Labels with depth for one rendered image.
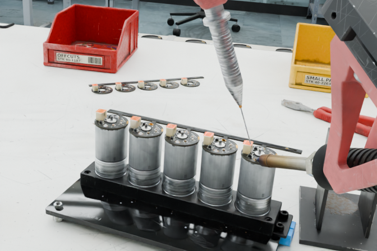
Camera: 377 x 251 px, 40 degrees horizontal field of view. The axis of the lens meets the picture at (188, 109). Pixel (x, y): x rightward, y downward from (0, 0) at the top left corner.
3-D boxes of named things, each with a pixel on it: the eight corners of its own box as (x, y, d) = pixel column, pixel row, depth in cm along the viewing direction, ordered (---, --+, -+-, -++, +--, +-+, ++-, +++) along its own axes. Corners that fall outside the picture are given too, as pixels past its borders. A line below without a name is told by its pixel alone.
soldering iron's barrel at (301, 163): (254, 173, 33) (320, 182, 27) (252, 149, 33) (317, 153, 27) (272, 170, 33) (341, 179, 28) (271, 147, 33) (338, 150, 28)
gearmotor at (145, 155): (152, 200, 38) (154, 138, 36) (122, 192, 38) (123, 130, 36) (165, 184, 40) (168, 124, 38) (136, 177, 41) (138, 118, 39)
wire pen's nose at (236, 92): (229, 103, 32) (223, 83, 32) (245, 98, 32) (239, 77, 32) (234, 111, 31) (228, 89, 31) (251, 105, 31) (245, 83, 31)
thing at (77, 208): (286, 225, 38) (288, 212, 38) (265, 288, 32) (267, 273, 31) (95, 175, 43) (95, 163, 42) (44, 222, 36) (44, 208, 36)
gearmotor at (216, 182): (225, 219, 36) (232, 155, 34) (192, 210, 37) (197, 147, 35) (234, 202, 38) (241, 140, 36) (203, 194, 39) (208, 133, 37)
